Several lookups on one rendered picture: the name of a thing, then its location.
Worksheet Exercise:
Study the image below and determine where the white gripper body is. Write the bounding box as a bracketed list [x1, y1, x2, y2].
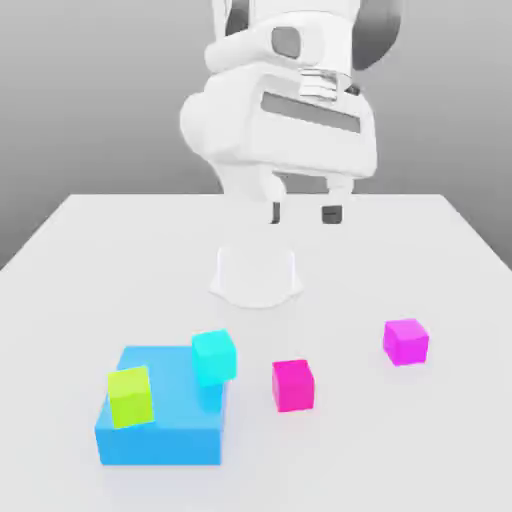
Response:
[249, 74, 379, 180]

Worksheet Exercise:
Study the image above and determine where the small purple cube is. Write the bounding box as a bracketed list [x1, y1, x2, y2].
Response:
[382, 318, 431, 368]

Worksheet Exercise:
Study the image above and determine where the small cyan cube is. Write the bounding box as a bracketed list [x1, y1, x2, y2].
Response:
[190, 328, 238, 388]

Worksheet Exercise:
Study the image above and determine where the small pink cube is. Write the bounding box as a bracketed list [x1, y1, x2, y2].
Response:
[271, 358, 316, 414]

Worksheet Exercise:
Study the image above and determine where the small lime green cube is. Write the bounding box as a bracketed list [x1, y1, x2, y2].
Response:
[106, 365, 156, 430]

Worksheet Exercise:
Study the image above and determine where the large blue box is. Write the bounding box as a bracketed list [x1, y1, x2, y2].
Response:
[94, 345, 228, 468]

